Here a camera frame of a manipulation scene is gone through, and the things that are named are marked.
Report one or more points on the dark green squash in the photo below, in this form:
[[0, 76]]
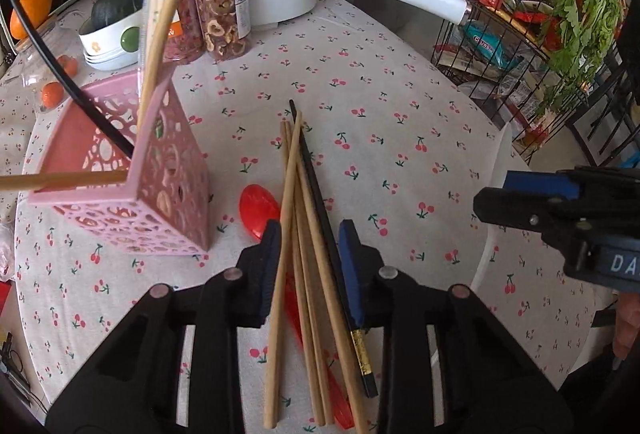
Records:
[[108, 12]]

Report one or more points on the black chopstick gold band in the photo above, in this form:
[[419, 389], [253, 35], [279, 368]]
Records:
[[356, 335]]

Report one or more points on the white bowl stack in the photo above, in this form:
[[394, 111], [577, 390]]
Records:
[[114, 46]]

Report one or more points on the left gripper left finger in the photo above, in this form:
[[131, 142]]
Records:
[[171, 365]]

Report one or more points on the black chopstick in basket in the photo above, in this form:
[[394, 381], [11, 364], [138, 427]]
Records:
[[78, 96]]

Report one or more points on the red plastic spoon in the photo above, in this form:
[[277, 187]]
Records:
[[257, 206]]

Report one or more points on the wooden chopstick upright basket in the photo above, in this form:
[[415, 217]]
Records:
[[150, 68]]

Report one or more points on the black wire rack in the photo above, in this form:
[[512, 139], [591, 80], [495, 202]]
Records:
[[500, 59]]

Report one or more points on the green leafy vegetables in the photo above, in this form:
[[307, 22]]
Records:
[[586, 31]]

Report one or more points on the cherry print tablecloth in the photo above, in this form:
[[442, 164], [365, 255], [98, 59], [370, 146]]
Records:
[[397, 149]]

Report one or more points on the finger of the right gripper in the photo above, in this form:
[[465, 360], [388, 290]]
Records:
[[516, 209], [553, 185]]

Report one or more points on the glass jar with tangerines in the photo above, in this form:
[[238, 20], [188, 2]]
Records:
[[47, 92]]

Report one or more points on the jar of red snacks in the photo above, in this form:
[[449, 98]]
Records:
[[184, 42]]

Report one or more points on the pink perforated utensil basket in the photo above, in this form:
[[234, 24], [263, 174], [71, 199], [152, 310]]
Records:
[[161, 208]]

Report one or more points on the jar of dried fruit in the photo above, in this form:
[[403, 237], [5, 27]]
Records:
[[225, 26]]

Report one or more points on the orange pumpkin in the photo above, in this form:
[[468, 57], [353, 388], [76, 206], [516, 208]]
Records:
[[37, 12]]

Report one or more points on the wooden chopstick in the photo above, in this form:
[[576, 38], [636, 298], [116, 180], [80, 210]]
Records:
[[61, 180], [270, 414], [304, 206], [315, 391], [310, 299]]

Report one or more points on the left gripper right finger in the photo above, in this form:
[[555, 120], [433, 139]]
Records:
[[448, 364]]

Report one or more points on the person's right hand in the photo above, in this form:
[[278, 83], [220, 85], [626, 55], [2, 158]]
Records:
[[627, 323]]

